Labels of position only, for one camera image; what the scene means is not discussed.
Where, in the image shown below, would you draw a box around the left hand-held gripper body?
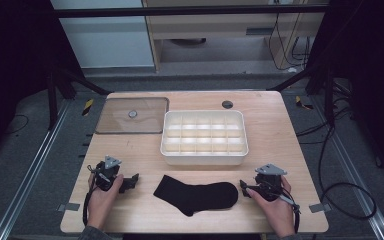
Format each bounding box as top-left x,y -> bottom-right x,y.
94,155 -> 123,192

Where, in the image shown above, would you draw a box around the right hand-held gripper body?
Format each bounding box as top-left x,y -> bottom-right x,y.
253,163 -> 288,202

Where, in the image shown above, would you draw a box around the white divided storage box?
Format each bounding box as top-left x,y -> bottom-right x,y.
159,109 -> 250,167

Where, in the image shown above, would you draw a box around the black sock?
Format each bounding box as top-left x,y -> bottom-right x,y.
152,174 -> 240,218

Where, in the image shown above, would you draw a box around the person's right hand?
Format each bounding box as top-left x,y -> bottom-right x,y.
246,175 -> 296,238

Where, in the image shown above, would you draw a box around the person's left hand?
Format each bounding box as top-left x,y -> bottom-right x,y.
87,173 -> 125,232

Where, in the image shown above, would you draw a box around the clear plastic lid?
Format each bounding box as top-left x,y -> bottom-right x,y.
94,96 -> 170,135

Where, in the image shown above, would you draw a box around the yellow black striped tape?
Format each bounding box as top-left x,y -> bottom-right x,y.
81,98 -> 95,117
294,95 -> 315,111

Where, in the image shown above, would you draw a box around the black metal stand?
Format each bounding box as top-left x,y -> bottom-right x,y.
275,61 -> 337,128
45,64 -> 112,132

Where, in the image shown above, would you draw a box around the white cabinet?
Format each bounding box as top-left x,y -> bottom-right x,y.
50,0 -> 156,70

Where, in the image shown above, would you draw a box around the light wooden desk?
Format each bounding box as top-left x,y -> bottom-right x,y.
141,0 -> 330,73

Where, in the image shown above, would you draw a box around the right hand-held gripper cable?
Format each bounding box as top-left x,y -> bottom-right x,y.
273,188 -> 302,234

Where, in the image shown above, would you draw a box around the hand-held gripper cable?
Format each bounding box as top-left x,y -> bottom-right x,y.
273,188 -> 302,234
82,164 -> 98,228

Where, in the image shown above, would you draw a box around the left hand-held gripper cable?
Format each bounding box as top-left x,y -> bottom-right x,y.
82,164 -> 98,228

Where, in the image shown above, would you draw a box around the grey table bracket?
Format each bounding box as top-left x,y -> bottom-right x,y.
308,202 -> 332,214
56,202 -> 81,213

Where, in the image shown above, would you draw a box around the thick black floor cable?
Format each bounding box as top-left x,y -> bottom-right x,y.
295,99 -> 378,221

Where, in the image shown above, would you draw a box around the metal floor rail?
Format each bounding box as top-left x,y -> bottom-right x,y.
0,99 -> 73,240
313,96 -> 384,240

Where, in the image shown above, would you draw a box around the thin black floor cable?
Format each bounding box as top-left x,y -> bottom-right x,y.
4,114 -> 30,136

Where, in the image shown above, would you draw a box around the hanging black cables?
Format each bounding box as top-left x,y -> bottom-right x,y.
267,0 -> 312,72

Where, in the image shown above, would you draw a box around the black horizontal frame bar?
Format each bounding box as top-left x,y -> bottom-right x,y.
51,4 -> 330,20

